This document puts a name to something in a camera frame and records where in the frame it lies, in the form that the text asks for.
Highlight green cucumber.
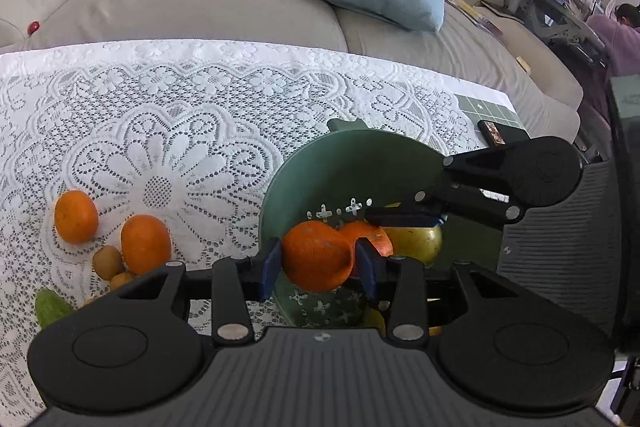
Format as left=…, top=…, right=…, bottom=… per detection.
left=35, top=288, right=75, bottom=329

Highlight orange mandarin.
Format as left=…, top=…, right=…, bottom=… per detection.
left=54, top=190, right=99, bottom=245
left=120, top=215, right=172, bottom=275
left=338, top=220, right=394, bottom=257
left=282, top=221, right=354, bottom=294

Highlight books on sofa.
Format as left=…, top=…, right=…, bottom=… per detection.
left=446, top=0, right=503, bottom=40

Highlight black notebook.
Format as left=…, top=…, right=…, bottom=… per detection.
left=477, top=120, right=530, bottom=147

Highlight person in purple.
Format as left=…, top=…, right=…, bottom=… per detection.
left=587, top=3, right=640, bottom=77

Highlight brown kiwi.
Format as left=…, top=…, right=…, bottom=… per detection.
left=92, top=245, right=126, bottom=281
left=110, top=271, right=136, bottom=291

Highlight green grid table mat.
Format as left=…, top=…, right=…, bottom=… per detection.
left=456, top=94, right=524, bottom=129

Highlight brown kiwi top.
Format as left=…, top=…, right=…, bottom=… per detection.
left=92, top=245, right=126, bottom=281

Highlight small red ball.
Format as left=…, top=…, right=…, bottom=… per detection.
left=27, top=20, right=40, bottom=36

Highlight white lace tablecloth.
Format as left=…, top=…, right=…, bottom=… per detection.
left=1, top=40, right=515, bottom=426

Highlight green colander bowl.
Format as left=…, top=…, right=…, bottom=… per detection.
left=258, top=117, right=504, bottom=331

